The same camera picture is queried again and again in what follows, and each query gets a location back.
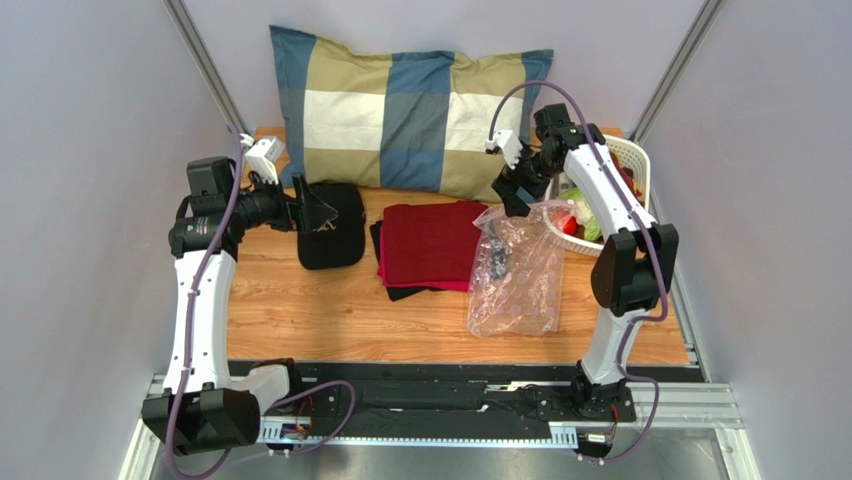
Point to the toy cauliflower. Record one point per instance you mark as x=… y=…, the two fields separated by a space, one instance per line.
x=585 y=217

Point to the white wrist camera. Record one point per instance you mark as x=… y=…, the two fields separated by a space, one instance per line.
x=507 y=144
x=260 y=156

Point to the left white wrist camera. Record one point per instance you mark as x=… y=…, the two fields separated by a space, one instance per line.
x=260 y=156

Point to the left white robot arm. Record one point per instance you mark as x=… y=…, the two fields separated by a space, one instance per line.
x=200 y=408

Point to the dark red folded cloth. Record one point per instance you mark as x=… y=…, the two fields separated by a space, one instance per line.
x=431 y=242

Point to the blue beige checked pillow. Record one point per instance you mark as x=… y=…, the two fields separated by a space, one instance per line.
x=408 y=120

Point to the white plastic basket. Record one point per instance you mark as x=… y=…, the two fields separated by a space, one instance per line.
x=631 y=156

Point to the black folded cloth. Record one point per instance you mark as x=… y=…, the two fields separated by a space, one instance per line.
x=394 y=293

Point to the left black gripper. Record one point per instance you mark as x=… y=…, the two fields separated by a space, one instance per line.
x=306 y=213

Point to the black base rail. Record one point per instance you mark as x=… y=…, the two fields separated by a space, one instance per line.
x=437 y=401

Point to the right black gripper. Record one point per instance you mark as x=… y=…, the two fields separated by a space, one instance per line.
x=515 y=185

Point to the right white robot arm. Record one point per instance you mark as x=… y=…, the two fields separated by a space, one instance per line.
x=634 y=271

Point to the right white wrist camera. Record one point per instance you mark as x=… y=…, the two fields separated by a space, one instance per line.
x=507 y=144

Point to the black cap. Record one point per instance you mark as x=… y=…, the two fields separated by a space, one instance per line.
x=339 y=242

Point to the clear zip top bag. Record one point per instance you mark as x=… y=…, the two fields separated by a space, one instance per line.
x=516 y=279

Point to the red toy lobster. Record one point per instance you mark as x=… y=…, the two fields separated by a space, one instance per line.
x=627 y=176

